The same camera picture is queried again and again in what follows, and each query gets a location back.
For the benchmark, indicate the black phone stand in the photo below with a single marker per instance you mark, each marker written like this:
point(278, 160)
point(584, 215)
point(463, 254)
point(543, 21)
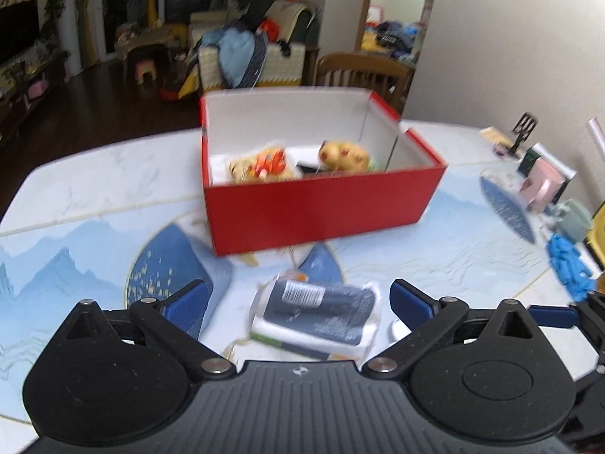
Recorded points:
point(524, 127)

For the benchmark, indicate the small round side table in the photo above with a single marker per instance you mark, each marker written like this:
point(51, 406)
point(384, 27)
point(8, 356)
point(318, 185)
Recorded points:
point(146, 40)

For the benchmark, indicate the blue rubber gloves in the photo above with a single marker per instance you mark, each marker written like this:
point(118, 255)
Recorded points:
point(569, 265)

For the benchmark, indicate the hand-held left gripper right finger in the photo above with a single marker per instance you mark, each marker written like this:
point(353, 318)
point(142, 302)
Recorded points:
point(413, 300)

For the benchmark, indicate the white rod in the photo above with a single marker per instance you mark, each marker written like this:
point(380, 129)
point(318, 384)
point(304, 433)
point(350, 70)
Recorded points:
point(597, 137)

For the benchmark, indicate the sofa with clothes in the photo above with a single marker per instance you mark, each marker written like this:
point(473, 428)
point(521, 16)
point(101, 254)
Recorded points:
point(288, 61)

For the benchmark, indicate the pink mug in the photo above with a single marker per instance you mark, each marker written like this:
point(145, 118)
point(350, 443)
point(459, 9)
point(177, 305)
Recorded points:
point(539, 189)

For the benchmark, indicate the red cardboard box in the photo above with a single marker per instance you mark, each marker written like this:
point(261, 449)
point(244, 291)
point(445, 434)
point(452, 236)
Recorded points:
point(307, 213)

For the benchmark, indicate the small yellow card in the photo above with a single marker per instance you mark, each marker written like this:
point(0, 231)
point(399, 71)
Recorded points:
point(496, 137)

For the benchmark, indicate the wooden chair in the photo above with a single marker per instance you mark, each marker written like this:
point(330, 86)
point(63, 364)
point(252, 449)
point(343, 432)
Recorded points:
point(364, 75)

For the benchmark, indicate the white dark green box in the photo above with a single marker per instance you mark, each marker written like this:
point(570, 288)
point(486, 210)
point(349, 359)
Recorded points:
point(531, 156)

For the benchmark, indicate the light blue cloth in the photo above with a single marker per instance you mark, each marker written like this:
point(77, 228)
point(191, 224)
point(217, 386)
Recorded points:
point(236, 52)

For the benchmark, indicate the black television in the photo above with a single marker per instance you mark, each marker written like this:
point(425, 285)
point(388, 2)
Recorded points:
point(19, 28)

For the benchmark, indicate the pile of dark clothes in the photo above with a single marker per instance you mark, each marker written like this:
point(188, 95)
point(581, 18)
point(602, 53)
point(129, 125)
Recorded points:
point(392, 33)

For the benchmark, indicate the dark blue wipes packet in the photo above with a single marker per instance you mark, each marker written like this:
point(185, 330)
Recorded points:
point(321, 310)

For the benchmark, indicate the tall white floor vase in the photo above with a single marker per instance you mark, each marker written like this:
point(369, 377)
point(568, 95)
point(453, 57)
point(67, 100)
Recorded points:
point(71, 33)

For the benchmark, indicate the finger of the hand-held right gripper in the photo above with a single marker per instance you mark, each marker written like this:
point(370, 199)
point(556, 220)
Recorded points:
point(553, 316)

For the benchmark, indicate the dark wooden television cabinet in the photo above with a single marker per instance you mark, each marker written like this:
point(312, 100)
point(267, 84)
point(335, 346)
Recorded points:
point(33, 90)

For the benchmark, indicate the yellow spotted plush toy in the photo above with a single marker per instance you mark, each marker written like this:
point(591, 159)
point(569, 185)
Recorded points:
point(342, 153)

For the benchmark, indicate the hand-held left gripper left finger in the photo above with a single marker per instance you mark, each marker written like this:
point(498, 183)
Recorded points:
point(186, 305)

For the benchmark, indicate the sliced bread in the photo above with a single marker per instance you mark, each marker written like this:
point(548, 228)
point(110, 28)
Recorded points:
point(246, 168)

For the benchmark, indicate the yellow giraffe toy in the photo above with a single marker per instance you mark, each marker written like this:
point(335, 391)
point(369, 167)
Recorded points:
point(149, 4)

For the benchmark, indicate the pale green mug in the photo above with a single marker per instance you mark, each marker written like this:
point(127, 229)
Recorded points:
point(574, 220)

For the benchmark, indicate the pink plastic stool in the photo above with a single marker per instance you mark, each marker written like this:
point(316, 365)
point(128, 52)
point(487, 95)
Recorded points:
point(144, 68)

